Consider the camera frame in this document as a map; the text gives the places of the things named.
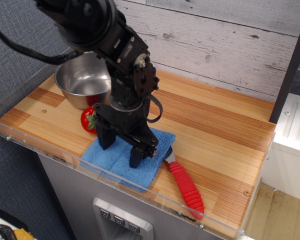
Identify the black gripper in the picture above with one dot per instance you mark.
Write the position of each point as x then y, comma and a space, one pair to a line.
131, 126

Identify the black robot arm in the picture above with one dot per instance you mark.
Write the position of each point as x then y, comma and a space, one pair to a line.
98, 26

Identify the red handled metal fork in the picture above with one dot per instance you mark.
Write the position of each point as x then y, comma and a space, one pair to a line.
188, 189

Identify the white plastic side unit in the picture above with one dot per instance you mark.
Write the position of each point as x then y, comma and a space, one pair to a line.
281, 169

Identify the stainless steel bowl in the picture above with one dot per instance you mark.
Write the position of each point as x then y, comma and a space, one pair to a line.
84, 80

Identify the silver dispenser panel with buttons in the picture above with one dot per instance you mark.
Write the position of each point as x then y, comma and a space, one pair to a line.
116, 223

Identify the yellow object bottom left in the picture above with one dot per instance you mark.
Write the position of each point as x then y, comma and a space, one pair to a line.
22, 234

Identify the black right frame post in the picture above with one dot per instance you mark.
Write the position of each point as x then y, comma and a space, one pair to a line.
286, 84

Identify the red toy strawberry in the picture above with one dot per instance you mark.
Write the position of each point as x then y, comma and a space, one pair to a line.
87, 120

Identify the blue microfiber towel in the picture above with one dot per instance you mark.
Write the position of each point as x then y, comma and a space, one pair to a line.
116, 159

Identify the grey toy fridge cabinet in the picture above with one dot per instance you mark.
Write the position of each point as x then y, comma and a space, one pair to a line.
76, 188

